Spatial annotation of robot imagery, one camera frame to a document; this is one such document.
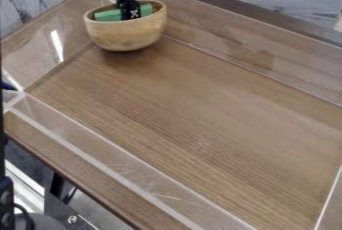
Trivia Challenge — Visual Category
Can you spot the black table leg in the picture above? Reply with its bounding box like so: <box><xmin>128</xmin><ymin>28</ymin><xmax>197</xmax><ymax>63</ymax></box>
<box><xmin>49</xmin><ymin>173</ymin><xmax>65</xmax><ymax>199</ymax></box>

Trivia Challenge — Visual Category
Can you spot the clear acrylic tray wall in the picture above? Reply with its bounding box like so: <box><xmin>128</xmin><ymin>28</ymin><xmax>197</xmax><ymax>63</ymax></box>
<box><xmin>1</xmin><ymin>0</ymin><xmax>342</xmax><ymax>230</ymax></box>

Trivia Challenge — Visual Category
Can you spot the black cable loop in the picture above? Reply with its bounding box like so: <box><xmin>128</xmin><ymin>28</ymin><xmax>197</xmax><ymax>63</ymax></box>
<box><xmin>11</xmin><ymin>202</ymin><xmax>37</xmax><ymax>230</ymax></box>

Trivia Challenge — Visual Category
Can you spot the black metal base plate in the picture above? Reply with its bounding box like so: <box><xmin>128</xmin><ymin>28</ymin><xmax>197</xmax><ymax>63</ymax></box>
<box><xmin>43</xmin><ymin>192</ymin><xmax>98</xmax><ymax>230</ymax></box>

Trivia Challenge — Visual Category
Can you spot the green rectangular block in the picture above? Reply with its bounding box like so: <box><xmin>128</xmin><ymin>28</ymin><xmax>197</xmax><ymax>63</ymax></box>
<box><xmin>94</xmin><ymin>3</ymin><xmax>153</xmax><ymax>22</ymax></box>

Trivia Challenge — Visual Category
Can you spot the light brown wooden bowl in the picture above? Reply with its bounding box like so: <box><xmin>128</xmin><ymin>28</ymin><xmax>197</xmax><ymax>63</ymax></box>
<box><xmin>82</xmin><ymin>0</ymin><xmax>166</xmax><ymax>52</ymax></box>

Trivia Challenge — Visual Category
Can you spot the blue object at edge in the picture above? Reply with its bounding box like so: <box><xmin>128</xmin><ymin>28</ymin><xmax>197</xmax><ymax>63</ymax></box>
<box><xmin>2</xmin><ymin>81</ymin><xmax>15</xmax><ymax>91</ymax></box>

